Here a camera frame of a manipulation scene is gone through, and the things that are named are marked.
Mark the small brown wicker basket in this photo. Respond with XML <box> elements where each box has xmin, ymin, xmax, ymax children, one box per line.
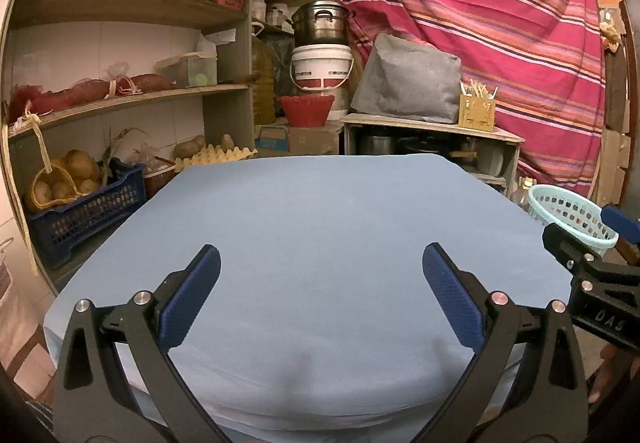
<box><xmin>142</xmin><ymin>165</ymin><xmax>178</xmax><ymax>198</ymax></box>

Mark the yellow hanging ornament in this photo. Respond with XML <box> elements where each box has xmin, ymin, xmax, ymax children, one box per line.
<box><xmin>600</xmin><ymin>20</ymin><xmax>623</xmax><ymax>54</ymax></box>

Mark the clear plastic container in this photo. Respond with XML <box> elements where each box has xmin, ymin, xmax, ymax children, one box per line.
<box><xmin>155</xmin><ymin>51</ymin><xmax>218</xmax><ymax>88</ymax></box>

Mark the light blue plastic basket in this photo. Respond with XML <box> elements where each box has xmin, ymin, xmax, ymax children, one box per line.
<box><xmin>527</xmin><ymin>184</ymin><xmax>620</xmax><ymax>259</ymax></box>

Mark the wooden shelving unit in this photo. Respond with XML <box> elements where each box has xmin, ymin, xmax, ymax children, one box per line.
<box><xmin>0</xmin><ymin>0</ymin><xmax>257</xmax><ymax>294</ymax></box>

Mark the small clear oil bottle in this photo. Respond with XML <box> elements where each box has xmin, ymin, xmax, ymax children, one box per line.
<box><xmin>515</xmin><ymin>177</ymin><xmax>536</xmax><ymax>211</ymax></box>

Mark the large yellow oil bottle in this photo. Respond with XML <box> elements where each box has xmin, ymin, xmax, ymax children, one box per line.
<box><xmin>250</xmin><ymin>35</ymin><xmax>277</xmax><ymax>126</ymax></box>

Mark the red round basket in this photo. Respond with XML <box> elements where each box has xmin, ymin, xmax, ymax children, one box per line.
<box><xmin>277</xmin><ymin>95</ymin><xmax>335</xmax><ymax>128</ymax></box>

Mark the bundle of wooden sticks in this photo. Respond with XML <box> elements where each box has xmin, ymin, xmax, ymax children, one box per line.
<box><xmin>460</xmin><ymin>79</ymin><xmax>498</xmax><ymax>100</ymax></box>

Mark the pink striped cloth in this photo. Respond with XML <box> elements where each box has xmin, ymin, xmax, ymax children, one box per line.
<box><xmin>320</xmin><ymin>0</ymin><xmax>608</xmax><ymax>198</ymax></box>

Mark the blue plastic crate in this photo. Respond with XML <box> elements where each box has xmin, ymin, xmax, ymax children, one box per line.
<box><xmin>27</xmin><ymin>160</ymin><xmax>147</xmax><ymax>269</ymax></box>

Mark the yellow egg tray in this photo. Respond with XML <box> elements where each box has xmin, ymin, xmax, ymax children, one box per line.
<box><xmin>175</xmin><ymin>144</ymin><xmax>258</xmax><ymax>172</ymax></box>

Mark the grey jug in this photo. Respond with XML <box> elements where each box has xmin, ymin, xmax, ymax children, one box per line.
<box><xmin>475</xmin><ymin>143</ymin><xmax>503</xmax><ymax>176</ymax></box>

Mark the brown cardboard box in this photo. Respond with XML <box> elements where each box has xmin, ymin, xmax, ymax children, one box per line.
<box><xmin>254</xmin><ymin>123</ymin><xmax>341</xmax><ymax>156</ymax></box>

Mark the clear plastic bag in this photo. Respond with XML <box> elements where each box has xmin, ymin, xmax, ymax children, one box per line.
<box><xmin>105</xmin><ymin>128</ymin><xmax>156</xmax><ymax>171</ymax></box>

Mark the sweet potato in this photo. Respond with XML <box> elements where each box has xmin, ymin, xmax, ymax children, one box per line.
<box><xmin>37</xmin><ymin>80</ymin><xmax>111</xmax><ymax>111</ymax></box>
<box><xmin>122</xmin><ymin>74</ymin><xmax>177</xmax><ymax>94</ymax></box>

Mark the yellow perforated holder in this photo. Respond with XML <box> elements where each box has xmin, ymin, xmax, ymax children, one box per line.
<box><xmin>458</xmin><ymin>94</ymin><xmax>497</xmax><ymax>131</ymax></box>

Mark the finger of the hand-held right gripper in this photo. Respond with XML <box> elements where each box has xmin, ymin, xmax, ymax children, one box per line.
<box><xmin>601</xmin><ymin>205</ymin><xmax>640</xmax><ymax>266</ymax></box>
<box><xmin>542</xmin><ymin>222</ymin><xmax>601</xmax><ymax>276</ymax></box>

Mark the small steel pot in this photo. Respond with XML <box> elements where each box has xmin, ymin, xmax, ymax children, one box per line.
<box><xmin>359</xmin><ymin>134</ymin><xmax>393</xmax><ymax>156</ymax></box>

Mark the white lower bucket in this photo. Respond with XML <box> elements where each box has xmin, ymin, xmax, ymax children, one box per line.
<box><xmin>325</xmin><ymin>85</ymin><xmax>351</xmax><ymax>121</ymax></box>

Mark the red mesh bag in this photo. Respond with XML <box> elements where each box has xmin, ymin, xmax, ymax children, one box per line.
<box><xmin>7</xmin><ymin>83</ymin><xmax>41</xmax><ymax>116</ymax></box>

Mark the dark frying pan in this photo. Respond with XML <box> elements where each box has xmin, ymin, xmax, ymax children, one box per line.
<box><xmin>397</xmin><ymin>135</ymin><xmax>451</xmax><ymax>156</ymax></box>

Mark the white plastic bucket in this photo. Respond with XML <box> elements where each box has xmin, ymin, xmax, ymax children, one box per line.
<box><xmin>291</xmin><ymin>44</ymin><xmax>355</xmax><ymax>91</ymax></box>

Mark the low wooden cabinet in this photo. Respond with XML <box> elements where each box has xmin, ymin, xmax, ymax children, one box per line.
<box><xmin>340</xmin><ymin>113</ymin><xmax>526</xmax><ymax>204</ymax></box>

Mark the grey cloth cover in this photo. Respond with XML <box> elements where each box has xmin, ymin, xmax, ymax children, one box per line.
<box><xmin>350</xmin><ymin>33</ymin><xmax>463</xmax><ymax>124</ymax></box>

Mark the large brown potato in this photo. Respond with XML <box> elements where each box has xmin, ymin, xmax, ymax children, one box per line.
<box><xmin>65</xmin><ymin>149</ymin><xmax>101</xmax><ymax>181</ymax></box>

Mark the steel cooking pot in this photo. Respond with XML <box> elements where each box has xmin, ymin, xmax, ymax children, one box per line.
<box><xmin>290</xmin><ymin>0</ymin><xmax>353</xmax><ymax>46</ymax></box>

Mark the cream cloth strip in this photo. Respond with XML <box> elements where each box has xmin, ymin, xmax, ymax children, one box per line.
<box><xmin>2</xmin><ymin>105</ymin><xmax>53</xmax><ymax>276</ymax></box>

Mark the yellow wicker basket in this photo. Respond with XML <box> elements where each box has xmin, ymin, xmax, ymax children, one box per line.
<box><xmin>25</xmin><ymin>163</ymin><xmax>101</xmax><ymax>214</ymax></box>

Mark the blue table cloth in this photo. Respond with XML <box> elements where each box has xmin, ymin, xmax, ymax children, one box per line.
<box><xmin>42</xmin><ymin>154</ymin><xmax>576</xmax><ymax>443</ymax></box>

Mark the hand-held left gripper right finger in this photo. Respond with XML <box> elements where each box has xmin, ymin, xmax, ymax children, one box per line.
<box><xmin>422</xmin><ymin>243</ymin><xmax>591</xmax><ymax>443</ymax></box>

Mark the person's right hand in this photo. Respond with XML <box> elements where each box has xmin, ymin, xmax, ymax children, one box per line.
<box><xmin>587</xmin><ymin>343</ymin><xmax>626</xmax><ymax>405</ymax></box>

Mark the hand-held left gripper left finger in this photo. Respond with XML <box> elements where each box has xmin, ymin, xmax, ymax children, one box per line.
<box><xmin>51</xmin><ymin>244</ymin><xmax>231</xmax><ymax>443</ymax></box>

